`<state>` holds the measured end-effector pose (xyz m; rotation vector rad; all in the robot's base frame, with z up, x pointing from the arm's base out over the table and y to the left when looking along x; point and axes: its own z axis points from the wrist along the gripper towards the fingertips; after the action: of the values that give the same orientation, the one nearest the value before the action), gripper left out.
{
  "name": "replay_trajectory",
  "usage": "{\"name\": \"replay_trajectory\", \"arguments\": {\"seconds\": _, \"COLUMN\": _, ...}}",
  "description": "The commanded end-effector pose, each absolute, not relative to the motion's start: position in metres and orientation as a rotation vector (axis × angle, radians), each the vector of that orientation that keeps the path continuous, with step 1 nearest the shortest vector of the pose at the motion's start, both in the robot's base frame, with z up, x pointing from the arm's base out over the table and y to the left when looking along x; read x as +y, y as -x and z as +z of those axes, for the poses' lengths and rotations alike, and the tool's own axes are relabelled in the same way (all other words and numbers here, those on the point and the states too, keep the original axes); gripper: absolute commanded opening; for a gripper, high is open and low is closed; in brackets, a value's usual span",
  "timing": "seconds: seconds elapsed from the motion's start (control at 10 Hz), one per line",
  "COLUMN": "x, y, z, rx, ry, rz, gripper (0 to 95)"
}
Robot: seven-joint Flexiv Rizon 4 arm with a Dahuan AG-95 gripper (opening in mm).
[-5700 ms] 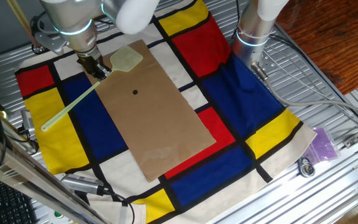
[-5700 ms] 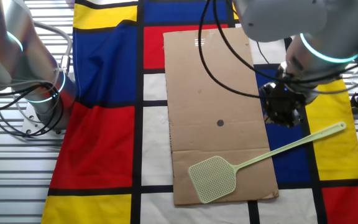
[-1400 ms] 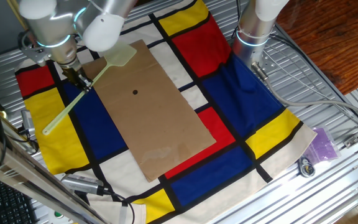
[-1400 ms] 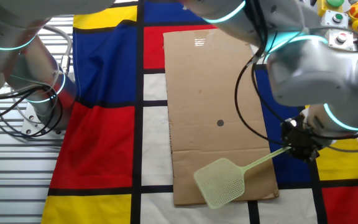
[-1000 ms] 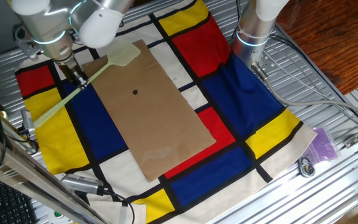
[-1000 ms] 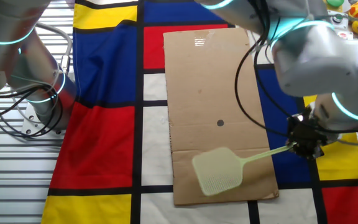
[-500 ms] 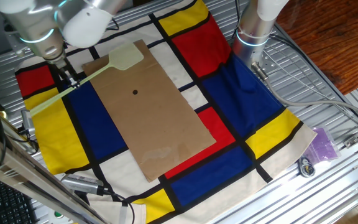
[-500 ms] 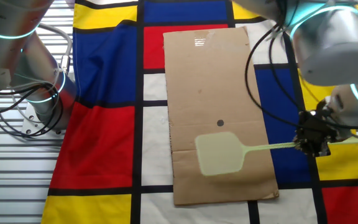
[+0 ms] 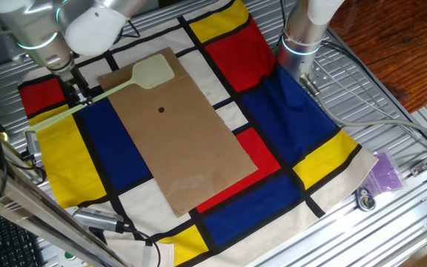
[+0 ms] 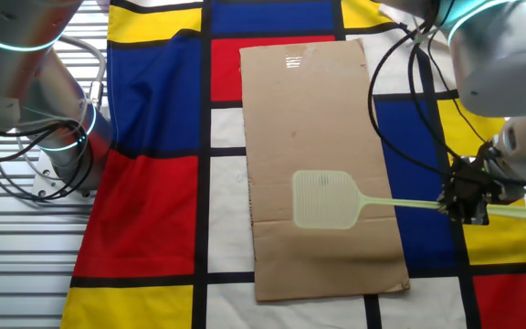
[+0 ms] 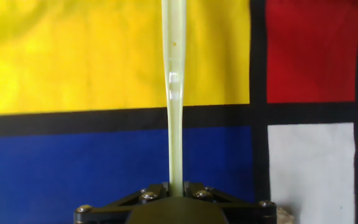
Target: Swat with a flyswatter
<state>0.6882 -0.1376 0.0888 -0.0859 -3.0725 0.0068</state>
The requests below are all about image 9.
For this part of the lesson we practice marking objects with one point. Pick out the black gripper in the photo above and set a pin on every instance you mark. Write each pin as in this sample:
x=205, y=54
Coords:
x=73, y=86

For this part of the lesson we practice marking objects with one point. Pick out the light green plastic flyswatter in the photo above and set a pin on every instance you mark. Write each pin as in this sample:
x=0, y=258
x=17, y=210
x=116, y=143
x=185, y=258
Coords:
x=150, y=72

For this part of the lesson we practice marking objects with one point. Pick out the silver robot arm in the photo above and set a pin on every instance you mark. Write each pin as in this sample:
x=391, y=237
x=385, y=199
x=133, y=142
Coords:
x=35, y=26

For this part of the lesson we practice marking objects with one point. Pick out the brown cardboard sheet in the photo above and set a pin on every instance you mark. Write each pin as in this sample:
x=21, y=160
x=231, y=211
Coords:
x=184, y=148

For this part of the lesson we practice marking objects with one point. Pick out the white box green button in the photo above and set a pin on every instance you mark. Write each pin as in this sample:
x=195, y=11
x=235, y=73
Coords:
x=69, y=257

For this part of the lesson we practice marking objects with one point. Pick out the black keyboard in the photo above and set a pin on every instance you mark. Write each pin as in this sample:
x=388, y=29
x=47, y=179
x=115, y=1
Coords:
x=9, y=241

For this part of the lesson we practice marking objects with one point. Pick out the colour block patterned cloth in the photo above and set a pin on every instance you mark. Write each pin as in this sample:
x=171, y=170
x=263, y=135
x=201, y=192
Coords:
x=284, y=111

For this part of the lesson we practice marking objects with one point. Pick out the round metal padlock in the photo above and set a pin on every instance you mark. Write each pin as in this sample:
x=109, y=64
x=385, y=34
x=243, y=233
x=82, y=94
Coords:
x=366, y=200

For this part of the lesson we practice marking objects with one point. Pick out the purple plastic bag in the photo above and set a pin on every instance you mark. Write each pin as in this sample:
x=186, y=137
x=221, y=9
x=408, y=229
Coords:
x=384, y=174

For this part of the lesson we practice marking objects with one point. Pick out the small grey camera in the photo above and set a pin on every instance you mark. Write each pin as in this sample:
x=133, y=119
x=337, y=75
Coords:
x=33, y=146

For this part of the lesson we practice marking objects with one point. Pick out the silver camera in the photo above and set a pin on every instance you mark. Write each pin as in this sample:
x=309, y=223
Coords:
x=95, y=219

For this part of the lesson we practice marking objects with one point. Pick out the aluminium frame bar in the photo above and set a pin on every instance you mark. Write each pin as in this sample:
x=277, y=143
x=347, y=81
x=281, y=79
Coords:
x=32, y=213

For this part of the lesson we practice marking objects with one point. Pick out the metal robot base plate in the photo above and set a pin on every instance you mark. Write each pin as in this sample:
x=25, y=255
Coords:
x=319, y=74

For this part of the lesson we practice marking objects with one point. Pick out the metal corner bracket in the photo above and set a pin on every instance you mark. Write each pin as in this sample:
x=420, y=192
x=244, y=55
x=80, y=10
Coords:
x=419, y=168

